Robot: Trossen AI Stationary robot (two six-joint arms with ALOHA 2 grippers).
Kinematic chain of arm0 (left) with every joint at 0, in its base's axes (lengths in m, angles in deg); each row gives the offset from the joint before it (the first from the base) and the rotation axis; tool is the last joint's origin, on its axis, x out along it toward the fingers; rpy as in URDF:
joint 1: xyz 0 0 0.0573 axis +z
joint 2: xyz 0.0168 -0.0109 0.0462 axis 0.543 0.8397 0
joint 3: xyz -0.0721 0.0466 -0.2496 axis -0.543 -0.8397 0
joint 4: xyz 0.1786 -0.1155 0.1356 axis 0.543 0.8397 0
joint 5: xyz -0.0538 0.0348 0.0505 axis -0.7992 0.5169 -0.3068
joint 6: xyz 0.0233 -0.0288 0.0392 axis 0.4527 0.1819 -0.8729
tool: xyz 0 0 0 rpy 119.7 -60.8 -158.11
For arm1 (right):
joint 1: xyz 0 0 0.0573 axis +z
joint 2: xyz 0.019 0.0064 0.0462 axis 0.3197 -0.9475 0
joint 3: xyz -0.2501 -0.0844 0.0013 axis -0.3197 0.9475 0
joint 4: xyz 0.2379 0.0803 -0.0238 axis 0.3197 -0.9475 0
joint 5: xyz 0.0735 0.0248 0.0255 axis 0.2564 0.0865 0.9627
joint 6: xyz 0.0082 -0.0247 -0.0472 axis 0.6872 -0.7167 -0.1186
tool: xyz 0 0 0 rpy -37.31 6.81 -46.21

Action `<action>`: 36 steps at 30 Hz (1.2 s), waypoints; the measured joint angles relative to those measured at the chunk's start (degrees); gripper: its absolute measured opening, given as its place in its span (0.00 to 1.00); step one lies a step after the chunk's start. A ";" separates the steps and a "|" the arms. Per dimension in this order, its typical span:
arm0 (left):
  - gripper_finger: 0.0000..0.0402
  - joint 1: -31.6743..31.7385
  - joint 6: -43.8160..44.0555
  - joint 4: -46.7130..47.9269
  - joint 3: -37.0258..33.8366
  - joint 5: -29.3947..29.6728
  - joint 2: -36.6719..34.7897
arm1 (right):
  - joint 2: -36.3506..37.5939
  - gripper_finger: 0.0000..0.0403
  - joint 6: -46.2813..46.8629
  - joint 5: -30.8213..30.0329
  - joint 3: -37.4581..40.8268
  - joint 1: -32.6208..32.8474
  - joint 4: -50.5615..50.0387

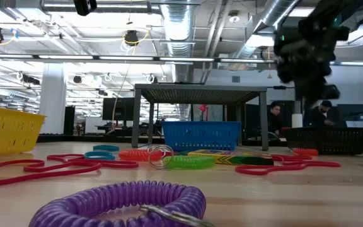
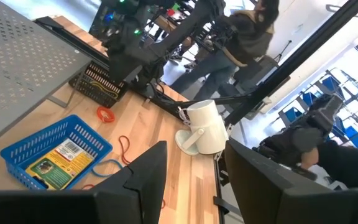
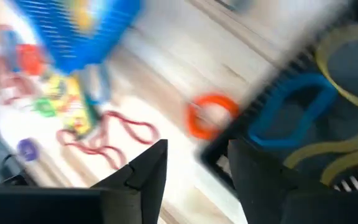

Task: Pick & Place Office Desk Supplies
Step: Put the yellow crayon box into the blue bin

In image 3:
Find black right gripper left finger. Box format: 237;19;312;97
90;139;168;224

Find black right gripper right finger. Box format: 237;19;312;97
227;139;326;224

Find long red rubber band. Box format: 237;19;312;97
56;110;160;170

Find orange coil wristband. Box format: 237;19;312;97
185;93;241;141
16;43;47;76

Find yellow crayon box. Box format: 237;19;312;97
42;73;101;136

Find black plastic basket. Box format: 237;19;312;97
197;0;358;200

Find blue plastic basket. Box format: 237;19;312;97
11;0;142;75

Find grey perforated metal riser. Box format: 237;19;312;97
213;0;254;13

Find purple coil wristband with ring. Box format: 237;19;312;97
16;138;40;162

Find green coil wristband with ring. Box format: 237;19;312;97
32;97;58;118

